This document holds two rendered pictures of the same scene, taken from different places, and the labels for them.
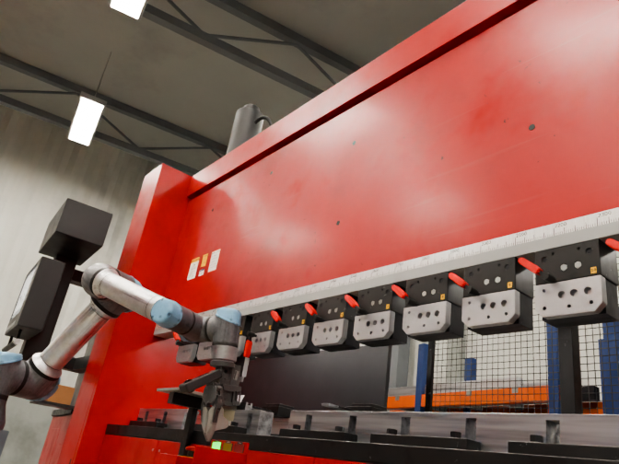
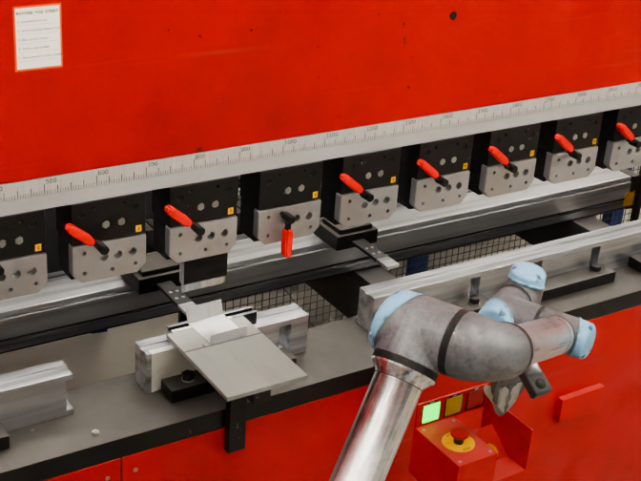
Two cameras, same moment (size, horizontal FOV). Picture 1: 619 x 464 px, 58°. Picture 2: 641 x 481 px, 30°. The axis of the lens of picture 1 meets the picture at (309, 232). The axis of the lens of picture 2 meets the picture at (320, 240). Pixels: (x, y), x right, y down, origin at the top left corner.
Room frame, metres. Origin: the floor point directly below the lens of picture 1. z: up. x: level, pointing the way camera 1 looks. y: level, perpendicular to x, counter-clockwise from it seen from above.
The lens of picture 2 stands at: (1.96, 2.38, 2.27)
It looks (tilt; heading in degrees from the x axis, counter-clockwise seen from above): 26 degrees down; 272
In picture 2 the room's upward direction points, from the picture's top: 4 degrees clockwise
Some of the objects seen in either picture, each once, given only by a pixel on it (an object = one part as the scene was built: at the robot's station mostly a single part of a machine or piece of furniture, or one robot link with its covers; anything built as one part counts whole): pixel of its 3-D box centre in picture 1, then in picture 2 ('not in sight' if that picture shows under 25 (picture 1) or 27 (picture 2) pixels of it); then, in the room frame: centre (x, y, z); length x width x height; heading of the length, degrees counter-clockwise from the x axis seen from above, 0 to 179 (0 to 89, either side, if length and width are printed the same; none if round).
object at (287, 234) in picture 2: (250, 344); (285, 234); (2.10, 0.16, 1.20); 0.04 x 0.02 x 0.10; 126
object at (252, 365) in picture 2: (198, 396); (236, 356); (2.18, 0.31, 1.00); 0.26 x 0.18 x 0.01; 126
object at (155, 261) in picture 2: (265, 408); (168, 283); (2.36, 0.06, 1.01); 0.26 x 0.12 x 0.05; 126
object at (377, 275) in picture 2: not in sight; (336, 270); (2.00, -0.47, 0.81); 0.64 x 0.08 x 0.14; 126
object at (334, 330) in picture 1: (338, 322); (432, 167); (1.80, -0.14, 1.26); 0.15 x 0.09 x 0.17; 36
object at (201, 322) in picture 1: (195, 327); (510, 315); (1.64, 0.29, 1.13); 0.11 x 0.11 x 0.08; 61
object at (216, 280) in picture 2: (238, 370); (203, 267); (2.27, 0.19, 1.13); 0.10 x 0.02 x 0.10; 36
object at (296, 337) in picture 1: (300, 329); (360, 181); (1.96, -0.02, 1.26); 0.15 x 0.09 x 0.17; 36
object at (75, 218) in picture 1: (55, 287); not in sight; (2.99, 1.33, 1.52); 0.51 x 0.25 x 0.85; 31
